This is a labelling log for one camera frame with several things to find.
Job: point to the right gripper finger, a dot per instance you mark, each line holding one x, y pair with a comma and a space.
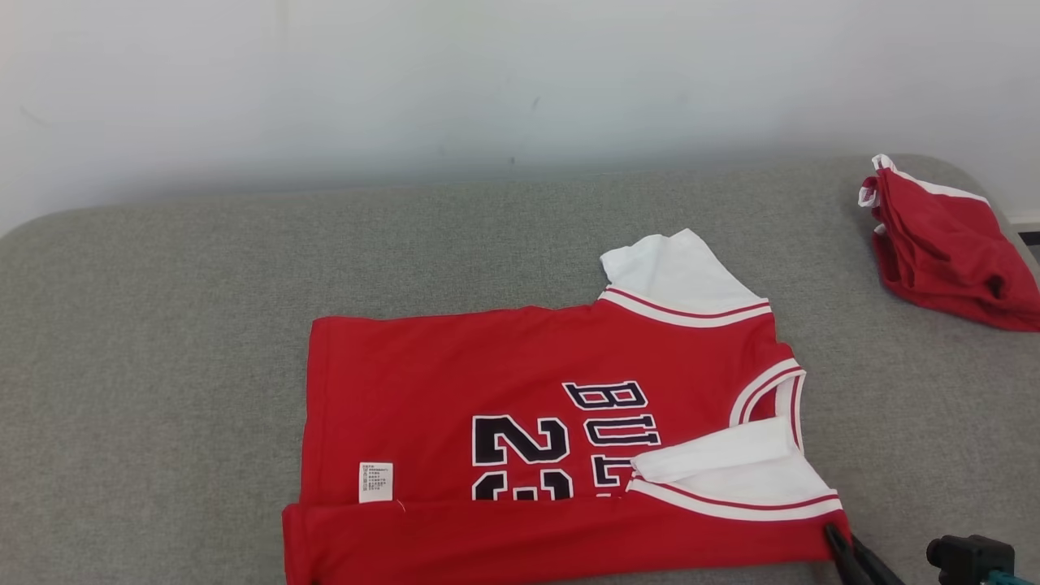
886, 575
849, 569

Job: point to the red shorts with white stripe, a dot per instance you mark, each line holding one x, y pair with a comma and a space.
942, 252

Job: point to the red basketball jersey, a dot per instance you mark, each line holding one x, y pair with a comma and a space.
447, 374

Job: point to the grey fabric sofa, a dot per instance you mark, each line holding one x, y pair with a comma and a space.
203, 325

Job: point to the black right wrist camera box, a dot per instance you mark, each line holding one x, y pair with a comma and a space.
967, 561

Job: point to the teal right camera connector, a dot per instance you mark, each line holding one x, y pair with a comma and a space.
1007, 578

